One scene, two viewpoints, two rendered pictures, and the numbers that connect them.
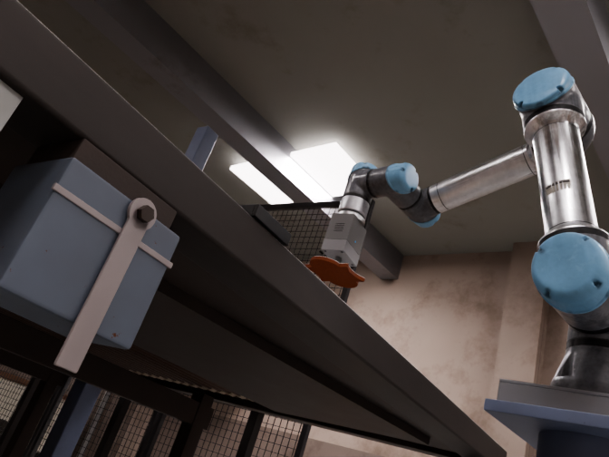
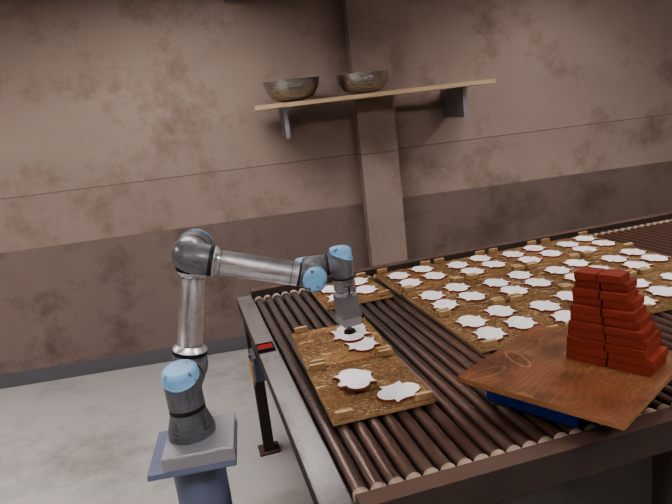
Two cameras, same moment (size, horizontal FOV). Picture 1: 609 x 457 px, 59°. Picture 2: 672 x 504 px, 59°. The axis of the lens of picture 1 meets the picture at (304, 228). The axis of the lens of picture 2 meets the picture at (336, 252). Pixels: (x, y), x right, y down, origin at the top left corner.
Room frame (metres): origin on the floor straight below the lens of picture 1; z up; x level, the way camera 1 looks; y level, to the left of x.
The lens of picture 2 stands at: (2.34, -1.68, 1.88)
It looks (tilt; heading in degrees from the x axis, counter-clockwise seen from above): 13 degrees down; 126
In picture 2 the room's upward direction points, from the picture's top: 7 degrees counter-clockwise
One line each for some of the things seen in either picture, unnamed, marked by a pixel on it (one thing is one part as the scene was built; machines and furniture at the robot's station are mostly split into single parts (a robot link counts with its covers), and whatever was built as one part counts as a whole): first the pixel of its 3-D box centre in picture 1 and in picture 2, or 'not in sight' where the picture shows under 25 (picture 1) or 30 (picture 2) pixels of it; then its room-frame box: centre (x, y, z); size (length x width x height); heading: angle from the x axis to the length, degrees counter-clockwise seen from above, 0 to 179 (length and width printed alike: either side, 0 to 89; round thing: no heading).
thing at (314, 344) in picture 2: not in sight; (340, 343); (0.94, 0.20, 0.93); 0.41 x 0.35 x 0.02; 137
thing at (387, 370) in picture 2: not in sight; (367, 385); (1.25, -0.09, 0.93); 0.41 x 0.35 x 0.02; 138
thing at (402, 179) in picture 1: (396, 183); (312, 268); (1.15, -0.18, 1.38); 0.11 x 0.11 x 0.08; 40
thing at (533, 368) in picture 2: not in sight; (572, 368); (1.91, 0.07, 1.03); 0.50 x 0.50 x 0.02; 78
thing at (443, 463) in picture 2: not in sight; (350, 351); (0.99, 0.20, 0.90); 1.95 x 0.05 x 0.05; 140
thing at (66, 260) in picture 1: (72, 260); (262, 364); (0.48, 0.19, 0.77); 0.14 x 0.11 x 0.18; 140
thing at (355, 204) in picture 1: (353, 211); (344, 285); (1.22, -0.11, 1.30); 0.08 x 0.08 x 0.05
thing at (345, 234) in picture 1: (341, 238); (350, 306); (1.23, -0.10, 1.22); 0.10 x 0.09 x 0.16; 54
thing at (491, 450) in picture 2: not in sight; (384, 343); (1.09, 0.32, 0.90); 1.95 x 0.05 x 0.05; 140
